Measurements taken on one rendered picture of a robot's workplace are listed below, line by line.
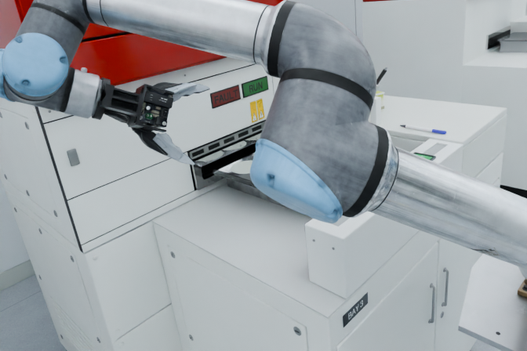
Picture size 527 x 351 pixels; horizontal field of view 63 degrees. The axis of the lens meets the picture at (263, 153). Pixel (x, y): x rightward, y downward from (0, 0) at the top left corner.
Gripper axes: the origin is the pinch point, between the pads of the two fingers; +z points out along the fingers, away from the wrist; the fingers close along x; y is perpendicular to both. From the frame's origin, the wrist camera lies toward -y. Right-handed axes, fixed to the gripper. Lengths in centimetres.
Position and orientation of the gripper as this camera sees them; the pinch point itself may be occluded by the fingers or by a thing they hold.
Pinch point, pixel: (201, 126)
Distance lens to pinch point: 85.2
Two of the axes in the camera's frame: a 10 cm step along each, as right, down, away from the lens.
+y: 4.9, -0.1, -8.7
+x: 1.8, -9.8, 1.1
